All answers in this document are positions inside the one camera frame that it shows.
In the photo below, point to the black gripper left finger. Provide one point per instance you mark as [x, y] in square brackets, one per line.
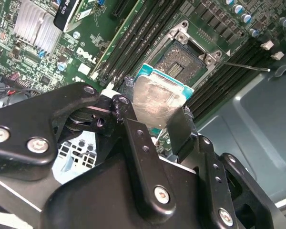
[26, 114]

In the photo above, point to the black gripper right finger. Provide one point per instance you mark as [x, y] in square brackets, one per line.
[214, 193]

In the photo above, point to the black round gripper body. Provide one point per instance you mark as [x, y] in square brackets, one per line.
[97, 202]

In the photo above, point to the silver topped CPU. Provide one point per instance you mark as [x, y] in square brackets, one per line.
[157, 95]

